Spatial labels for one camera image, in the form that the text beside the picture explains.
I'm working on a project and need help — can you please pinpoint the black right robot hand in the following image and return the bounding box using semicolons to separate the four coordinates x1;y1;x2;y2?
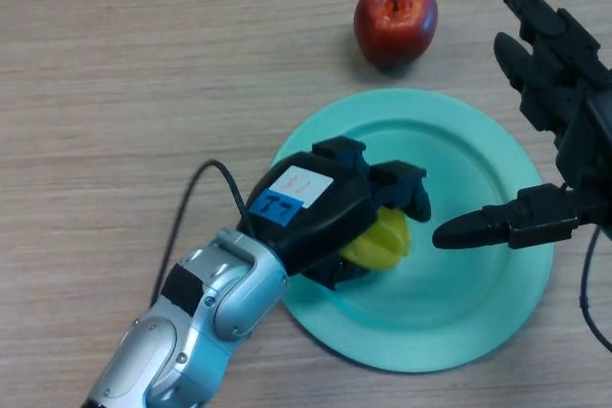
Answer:
431;0;612;250

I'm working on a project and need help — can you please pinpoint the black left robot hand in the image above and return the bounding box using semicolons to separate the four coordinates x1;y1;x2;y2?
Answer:
243;137;433;290

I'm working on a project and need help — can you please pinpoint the yellow starfruit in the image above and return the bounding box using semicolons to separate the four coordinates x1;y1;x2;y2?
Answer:
339;206;412;271

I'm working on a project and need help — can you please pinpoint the green round plate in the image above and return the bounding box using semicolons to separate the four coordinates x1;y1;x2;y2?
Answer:
269;87;555;375

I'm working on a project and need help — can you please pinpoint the red apple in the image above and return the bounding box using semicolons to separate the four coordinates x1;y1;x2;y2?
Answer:
353;0;439;70

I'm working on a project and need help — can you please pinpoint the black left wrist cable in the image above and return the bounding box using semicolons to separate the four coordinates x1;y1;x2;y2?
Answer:
149;159;254;309

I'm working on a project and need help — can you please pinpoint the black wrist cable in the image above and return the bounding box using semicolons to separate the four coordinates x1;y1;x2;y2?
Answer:
149;159;254;309
579;227;612;354

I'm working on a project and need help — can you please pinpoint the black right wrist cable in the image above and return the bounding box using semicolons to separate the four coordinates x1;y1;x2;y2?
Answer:
579;227;612;354

